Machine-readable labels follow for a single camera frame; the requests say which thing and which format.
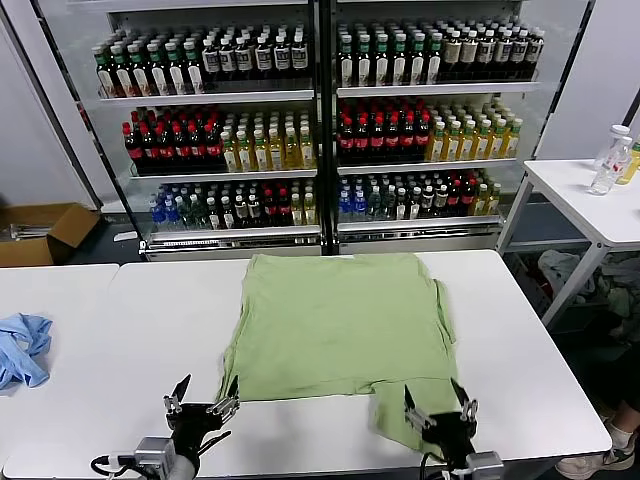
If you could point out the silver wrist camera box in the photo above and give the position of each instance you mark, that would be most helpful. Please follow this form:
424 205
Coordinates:
485 462
152 452

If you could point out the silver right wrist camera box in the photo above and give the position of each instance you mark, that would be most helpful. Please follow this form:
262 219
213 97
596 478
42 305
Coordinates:
485 462

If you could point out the beverage cooler with blue bottles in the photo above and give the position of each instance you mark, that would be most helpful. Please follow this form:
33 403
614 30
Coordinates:
220 200

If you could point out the pile of grey-green clothes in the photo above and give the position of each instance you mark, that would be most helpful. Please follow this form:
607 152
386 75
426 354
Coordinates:
565 275

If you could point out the white sneaker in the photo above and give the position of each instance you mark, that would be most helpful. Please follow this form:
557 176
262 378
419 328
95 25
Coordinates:
590 465

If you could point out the beverage cooler with beige-label bottles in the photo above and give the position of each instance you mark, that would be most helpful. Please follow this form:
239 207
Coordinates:
425 200

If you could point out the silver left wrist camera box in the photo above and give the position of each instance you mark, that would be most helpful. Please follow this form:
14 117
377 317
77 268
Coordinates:
152 452

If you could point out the yellow drink bottle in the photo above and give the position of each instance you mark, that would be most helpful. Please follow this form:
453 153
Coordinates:
631 167

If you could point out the clear bottle white cap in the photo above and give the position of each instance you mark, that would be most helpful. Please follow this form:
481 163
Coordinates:
617 131

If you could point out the white side table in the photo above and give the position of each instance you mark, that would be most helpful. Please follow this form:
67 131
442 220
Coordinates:
565 200

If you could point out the crumpled light blue cloth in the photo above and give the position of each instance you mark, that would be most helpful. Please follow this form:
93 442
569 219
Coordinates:
25 360

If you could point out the clear bottle red label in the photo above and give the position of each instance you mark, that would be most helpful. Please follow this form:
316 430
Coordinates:
607 175

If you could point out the small white floor object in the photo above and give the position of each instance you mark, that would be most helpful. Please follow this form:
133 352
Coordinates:
125 236

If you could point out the light green polo shirt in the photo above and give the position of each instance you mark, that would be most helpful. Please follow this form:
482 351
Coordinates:
340 325

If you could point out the open brown cardboard box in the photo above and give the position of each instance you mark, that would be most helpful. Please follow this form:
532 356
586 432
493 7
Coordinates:
60 235

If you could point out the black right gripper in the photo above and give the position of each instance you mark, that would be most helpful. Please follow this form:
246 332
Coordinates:
450 432

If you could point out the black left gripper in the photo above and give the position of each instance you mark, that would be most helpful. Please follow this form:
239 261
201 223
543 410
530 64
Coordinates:
197 425

